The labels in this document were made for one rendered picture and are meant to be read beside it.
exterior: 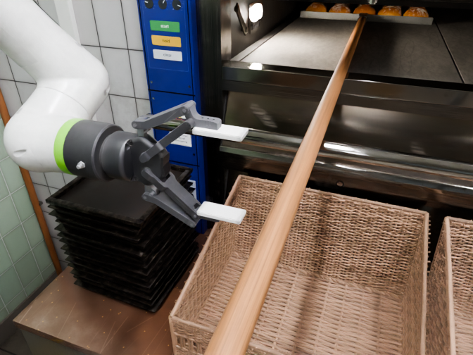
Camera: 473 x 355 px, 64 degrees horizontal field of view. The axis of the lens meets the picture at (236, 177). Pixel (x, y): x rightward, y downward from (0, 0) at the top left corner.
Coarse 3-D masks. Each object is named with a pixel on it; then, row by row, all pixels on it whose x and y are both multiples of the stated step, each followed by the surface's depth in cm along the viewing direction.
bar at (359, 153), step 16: (160, 128) 76; (192, 128) 73; (256, 144) 70; (272, 144) 68; (288, 144) 67; (336, 144) 65; (352, 144) 65; (352, 160) 65; (368, 160) 64; (384, 160) 63; (400, 160) 62; (416, 160) 61; (432, 160) 61; (448, 160) 60; (448, 176) 61; (464, 176) 59
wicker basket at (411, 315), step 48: (240, 192) 119; (240, 240) 124; (288, 240) 118; (336, 240) 112; (192, 288) 97; (288, 288) 113; (336, 288) 113; (384, 288) 111; (192, 336) 88; (288, 336) 100; (336, 336) 99; (384, 336) 100
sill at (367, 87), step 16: (240, 64) 106; (256, 64) 106; (240, 80) 105; (256, 80) 103; (272, 80) 102; (288, 80) 100; (304, 80) 99; (320, 80) 97; (352, 80) 94; (368, 80) 93; (384, 80) 93; (400, 80) 93; (416, 80) 93; (432, 80) 93; (384, 96) 94; (400, 96) 92; (416, 96) 91; (432, 96) 90; (448, 96) 89; (464, 96) 88
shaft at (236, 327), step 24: (360, 24) 140; (336, 72) 89; (336, 96) 78; (312, 120) 67; (312, 144) 58; (312, 168) 55; (288, 192) 47; (288, 216) 43; (264, 240) 39; (264, 264) 36; (240, 288) 34; (264, 288) 35; (240, 312) 32; (216, 336) 30; (240, 336) 30
